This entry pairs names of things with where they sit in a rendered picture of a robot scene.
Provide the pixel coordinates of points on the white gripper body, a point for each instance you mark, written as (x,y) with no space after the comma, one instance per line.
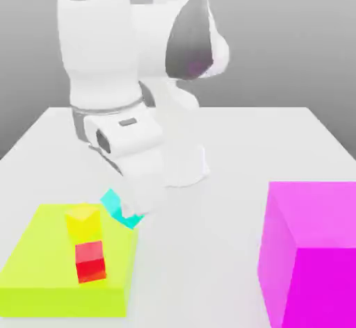
(144,175)

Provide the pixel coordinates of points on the small cyan cube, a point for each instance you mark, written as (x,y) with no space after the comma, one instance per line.
(111,203)

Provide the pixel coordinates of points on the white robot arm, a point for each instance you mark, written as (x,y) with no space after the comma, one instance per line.
(97,55)

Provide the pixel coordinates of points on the small yellow cube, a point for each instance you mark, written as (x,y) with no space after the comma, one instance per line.
(83,223)

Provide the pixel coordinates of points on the small red cube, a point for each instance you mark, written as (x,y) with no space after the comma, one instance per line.
(90,266)

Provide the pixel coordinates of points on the large lime box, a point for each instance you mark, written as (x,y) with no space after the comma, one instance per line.
(36,272)

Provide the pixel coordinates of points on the large magenta box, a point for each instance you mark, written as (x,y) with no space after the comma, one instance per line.
(314,222)

